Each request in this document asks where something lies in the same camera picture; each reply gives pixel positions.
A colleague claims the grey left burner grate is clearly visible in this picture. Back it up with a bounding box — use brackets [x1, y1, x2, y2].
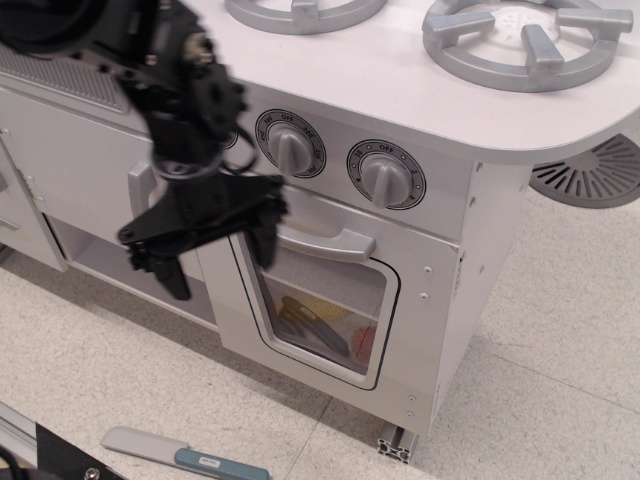
[224, 0, 386, 35]

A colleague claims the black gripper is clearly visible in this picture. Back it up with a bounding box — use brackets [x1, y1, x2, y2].
[149, 159, 287, 301]

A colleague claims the grey middle stove knob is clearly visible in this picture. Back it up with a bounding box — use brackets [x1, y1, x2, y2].
[255, 109, 326, 179]

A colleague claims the white toy kitchen stove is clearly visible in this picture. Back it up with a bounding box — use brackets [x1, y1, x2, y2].
[1, 1, 639, 422]

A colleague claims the white cabinet door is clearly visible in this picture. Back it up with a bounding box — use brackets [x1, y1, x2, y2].
[1, 90, 151, 244]

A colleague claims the white oven door with window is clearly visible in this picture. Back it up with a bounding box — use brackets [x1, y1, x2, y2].
[198, 188, 458, 435]

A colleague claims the aluminium extrusion foot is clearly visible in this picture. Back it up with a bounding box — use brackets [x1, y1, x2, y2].
[377, 422, 419, 464]

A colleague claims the grey burner grate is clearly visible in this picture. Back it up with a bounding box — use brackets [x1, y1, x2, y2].
[224, 0, 386, 35]
[422, 1, 634, 93]

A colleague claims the grey slotted round disc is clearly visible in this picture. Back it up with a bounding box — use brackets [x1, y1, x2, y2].
[529, 134, 639, 209]

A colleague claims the grey cabinet door handle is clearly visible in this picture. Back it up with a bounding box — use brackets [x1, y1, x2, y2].
[126, 160, 177, 267]

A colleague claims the grey right burner grate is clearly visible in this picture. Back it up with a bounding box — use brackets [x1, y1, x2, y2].
[422, 1, 634, 93]

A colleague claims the black mount plate with rail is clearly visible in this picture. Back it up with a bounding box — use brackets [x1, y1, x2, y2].
[1, 403, 123, 479]

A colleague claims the red toy tomato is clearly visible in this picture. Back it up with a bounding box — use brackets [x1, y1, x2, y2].
[351, 327, 376, 362]

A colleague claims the toy knife blue handle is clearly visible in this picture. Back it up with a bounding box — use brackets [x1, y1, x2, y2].
[100, 426, 271, 480]

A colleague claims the grey stove knob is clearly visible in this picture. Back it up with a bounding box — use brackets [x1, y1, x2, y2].
[255, 109, 326, 179]
[346, 139, 427, 210]

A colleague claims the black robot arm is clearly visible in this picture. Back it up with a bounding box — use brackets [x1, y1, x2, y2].
[1, 1, 287, 300]

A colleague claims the grey right stove knob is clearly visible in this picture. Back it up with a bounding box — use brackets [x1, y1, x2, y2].
[346, 139, 427, 210]

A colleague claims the yellow toy corn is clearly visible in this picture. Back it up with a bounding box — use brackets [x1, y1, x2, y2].
[277, 294, 349, 324]

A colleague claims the grey vent grille panel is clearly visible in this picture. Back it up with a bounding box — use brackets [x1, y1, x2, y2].
[1, 46, 129, 113]

